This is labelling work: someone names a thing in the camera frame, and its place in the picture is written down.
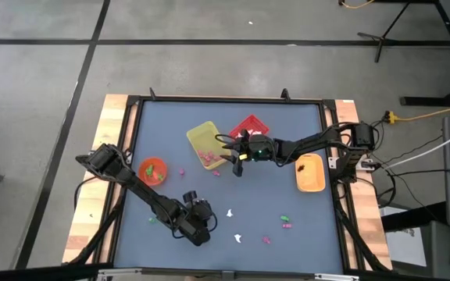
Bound silver aluminium bracket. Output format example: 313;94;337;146
313;273;361;281
98;267;143;277

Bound black floor beam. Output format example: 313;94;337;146
380;201;450;231

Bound white cable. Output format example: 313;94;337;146
383;123;450;171

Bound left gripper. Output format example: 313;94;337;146
172;190;216;247

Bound orange round bowl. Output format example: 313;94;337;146
137;156;169;187

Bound yellow translucent bin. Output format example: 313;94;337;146
186;120;233;171

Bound black tripod stand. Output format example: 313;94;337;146
356;2;412;63

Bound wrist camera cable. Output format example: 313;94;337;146
213;133;245;148
170;210;219;240

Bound yellow extension cord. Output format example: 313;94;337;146
384;99;450;124

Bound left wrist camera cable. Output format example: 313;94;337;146
170;210;219;240

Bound black table frame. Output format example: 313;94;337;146
61;87;394;281

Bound mustard yellow handled bin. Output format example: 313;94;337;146
295;152;327;194

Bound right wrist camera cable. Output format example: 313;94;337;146
213;133;245;148

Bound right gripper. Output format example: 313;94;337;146
220;130;278;178

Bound red slotted basket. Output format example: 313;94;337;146
229;113;271;138

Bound yellow floor cable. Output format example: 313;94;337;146
337;0;377;9

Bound white box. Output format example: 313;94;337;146
384;228;429;269

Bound black desk leg frame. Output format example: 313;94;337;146
399;0;450;107

